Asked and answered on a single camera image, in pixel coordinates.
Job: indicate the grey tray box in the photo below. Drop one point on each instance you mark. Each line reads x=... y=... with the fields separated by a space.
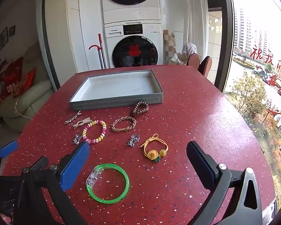
x=112 y=84

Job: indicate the silver heart charm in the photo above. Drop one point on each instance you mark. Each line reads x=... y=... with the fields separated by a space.
x=77 y=138

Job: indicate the green plastic bangle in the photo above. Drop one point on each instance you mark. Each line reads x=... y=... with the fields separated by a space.
x=93 y=175

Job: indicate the cream sofa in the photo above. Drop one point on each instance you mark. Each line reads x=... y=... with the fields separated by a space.
x=30 y=98

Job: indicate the silver star hair clip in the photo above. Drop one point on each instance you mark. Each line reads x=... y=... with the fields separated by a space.
x=71 y=119

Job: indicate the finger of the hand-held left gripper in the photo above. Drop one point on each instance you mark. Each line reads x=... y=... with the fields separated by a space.
x=8 y=148

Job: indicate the white cabinet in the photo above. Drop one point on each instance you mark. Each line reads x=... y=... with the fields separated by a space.
x=84 y=28

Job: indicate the brown round chair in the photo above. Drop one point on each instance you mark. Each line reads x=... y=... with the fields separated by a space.
x=194 y=61
x=207 y=66

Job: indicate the black window frame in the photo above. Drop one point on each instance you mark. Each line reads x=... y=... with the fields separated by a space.
x=224 y=39

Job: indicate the silver rhinestone charm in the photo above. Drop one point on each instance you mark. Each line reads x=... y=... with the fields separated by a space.
x=133 y=139

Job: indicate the wall picture frames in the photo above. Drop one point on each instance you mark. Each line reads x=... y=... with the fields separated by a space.
x=3 y=38

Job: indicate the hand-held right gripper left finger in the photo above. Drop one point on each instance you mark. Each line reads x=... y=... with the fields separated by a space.
x=75 y=166

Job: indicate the beige rabbit hair clip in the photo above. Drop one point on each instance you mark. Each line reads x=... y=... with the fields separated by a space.
x=80 y=123

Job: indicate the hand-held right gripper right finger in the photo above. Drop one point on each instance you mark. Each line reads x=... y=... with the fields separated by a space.
x=199 y=157

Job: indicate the white washing machine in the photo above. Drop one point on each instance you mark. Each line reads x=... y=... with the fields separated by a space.
x=112 y=42

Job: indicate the brown chairs with cloth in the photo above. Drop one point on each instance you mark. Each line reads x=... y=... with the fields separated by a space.
x=176 y=59

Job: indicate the red cushion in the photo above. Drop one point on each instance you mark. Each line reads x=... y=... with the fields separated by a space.
x=16 y=84

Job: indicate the white towel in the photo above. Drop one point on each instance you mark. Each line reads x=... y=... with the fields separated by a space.
x=189 y=49

